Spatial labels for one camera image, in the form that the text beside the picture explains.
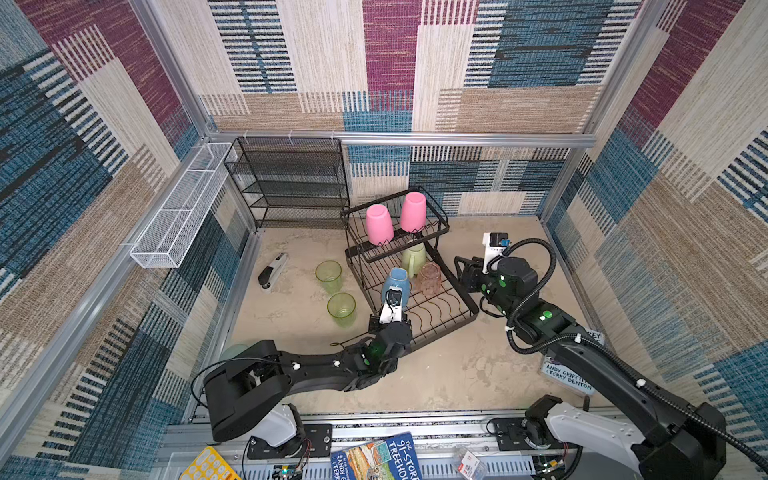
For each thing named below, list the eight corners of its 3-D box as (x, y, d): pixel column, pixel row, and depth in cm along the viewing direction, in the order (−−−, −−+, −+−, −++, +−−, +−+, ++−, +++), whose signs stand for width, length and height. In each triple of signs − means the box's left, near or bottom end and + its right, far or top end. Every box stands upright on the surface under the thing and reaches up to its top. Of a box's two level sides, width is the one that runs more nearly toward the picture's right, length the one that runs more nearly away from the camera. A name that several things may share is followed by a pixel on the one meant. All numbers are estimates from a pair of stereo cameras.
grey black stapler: (260, 290, 104) (254, 282, 100) (278, 258, 112) (274, 249, 109) (270, 293, 103) (265, 284, 99) (288, 260, 112) (284, 251, 108)
